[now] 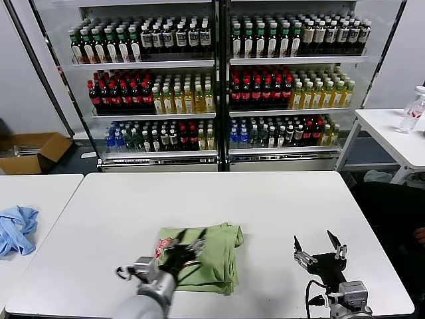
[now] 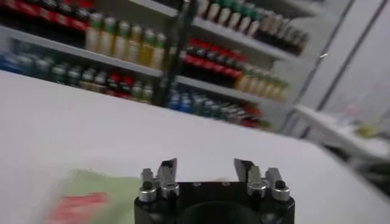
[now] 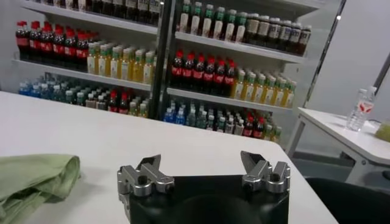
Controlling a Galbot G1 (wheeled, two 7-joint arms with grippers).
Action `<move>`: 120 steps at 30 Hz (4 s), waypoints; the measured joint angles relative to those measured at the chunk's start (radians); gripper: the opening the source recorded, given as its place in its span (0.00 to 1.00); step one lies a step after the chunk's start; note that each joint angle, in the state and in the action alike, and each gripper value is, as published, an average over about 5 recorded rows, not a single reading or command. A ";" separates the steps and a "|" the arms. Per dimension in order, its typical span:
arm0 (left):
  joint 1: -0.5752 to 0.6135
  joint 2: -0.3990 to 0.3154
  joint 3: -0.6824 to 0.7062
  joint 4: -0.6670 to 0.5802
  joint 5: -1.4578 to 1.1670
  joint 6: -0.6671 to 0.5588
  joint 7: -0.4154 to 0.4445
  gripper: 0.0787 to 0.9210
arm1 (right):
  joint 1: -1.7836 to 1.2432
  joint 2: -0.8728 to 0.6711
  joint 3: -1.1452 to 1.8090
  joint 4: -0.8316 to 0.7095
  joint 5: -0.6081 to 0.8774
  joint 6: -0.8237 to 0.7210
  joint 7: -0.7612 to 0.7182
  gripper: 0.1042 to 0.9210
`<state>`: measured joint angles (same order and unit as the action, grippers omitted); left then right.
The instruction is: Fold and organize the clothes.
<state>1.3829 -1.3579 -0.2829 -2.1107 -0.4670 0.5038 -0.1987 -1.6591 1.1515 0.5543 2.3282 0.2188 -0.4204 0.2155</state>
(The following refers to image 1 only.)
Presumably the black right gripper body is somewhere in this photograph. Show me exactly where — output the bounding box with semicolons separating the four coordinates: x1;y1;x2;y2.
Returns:
307;252;348;284

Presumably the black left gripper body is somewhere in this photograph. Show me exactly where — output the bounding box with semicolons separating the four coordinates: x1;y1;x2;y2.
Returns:
158;243;201;277

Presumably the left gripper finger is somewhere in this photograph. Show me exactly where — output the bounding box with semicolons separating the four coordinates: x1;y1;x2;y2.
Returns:
169;228;189;251
189;227;209;256

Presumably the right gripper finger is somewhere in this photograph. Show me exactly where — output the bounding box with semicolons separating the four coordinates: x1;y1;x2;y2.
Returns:
325;229;349;261
293;235;315;266

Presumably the light green t-shirt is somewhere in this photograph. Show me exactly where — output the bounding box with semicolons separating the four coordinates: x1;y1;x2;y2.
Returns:
153;221;245;296

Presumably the person in black clothes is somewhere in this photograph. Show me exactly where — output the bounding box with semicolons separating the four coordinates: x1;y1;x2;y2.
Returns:
350;181;425;286

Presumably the grey crumpled cloth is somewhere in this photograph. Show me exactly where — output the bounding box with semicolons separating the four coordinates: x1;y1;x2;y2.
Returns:
363;169;393;183

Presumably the white side table with legs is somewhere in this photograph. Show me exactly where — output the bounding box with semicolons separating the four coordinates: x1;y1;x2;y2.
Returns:
335;108;425;185

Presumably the clear bottle with red label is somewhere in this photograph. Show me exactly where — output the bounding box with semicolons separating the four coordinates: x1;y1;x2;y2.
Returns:
398;94;425;134

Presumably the crumpled light blue cloth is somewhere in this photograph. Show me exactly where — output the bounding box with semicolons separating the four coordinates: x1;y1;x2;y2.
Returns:
0;205;40;261

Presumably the open cardboard box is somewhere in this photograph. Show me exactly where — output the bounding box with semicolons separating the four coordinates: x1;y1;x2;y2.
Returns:
0;132;74;175

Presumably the clear white cap bottle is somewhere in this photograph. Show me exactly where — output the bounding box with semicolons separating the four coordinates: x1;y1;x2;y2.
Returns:
402;85;425;116

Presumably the white beverage display cabinet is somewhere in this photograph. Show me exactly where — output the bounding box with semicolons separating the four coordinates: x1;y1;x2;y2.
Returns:
78;0;220;173
221;0;369;172

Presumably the bundle of metal rods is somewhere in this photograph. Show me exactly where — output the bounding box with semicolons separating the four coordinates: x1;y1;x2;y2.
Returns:
0;145;39;158

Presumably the green cap tea bottle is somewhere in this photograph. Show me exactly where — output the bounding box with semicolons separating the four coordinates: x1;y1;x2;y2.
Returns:
81;30;94;64
128;27;142;62
116;27;130;63
104;28;118;63
232;28;244;59
92;29;106;64
243;23;255;59
255;23;267;58
267;23;279;58
290;23;302;57
279;23;291;58
69;31;83;64

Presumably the white cap dark label bottle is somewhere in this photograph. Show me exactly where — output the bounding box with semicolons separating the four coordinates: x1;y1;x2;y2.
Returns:
360;21;372;54
325;21;338;54
140;25;153;56
175;23;189;54
199;22;213;53
349;21;361;54
151;25;164;55
162;24;175;55
337;21;349;54
188;23;201;54

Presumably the transparent cabinet side panel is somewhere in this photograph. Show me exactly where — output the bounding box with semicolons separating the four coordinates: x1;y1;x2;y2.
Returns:
337;0;408;157
29;0;100;160

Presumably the beige label tea bottle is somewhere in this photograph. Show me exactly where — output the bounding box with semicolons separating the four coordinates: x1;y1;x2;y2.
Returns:
313;21;327;54
302;21;315;54

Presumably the black diagonal metal pole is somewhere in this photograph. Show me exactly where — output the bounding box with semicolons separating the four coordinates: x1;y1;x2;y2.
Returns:
5;0;76;139

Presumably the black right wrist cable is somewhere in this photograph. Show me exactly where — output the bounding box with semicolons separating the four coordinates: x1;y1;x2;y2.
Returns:
305;278;331;319

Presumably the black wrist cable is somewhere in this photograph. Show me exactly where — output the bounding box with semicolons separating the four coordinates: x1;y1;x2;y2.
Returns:
305;278;331;319
115;265;137;282

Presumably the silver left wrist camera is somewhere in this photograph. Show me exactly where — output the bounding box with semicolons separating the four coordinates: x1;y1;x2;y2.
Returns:
133;256;157;283

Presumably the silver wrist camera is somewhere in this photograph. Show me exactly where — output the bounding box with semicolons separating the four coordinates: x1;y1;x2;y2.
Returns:
337;280;369;307
133;256;157;283

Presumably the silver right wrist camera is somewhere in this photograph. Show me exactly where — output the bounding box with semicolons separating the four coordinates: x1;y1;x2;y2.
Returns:
337;280;369;307

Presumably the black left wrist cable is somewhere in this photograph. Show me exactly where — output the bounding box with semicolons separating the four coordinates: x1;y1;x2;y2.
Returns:
115;265;137;282

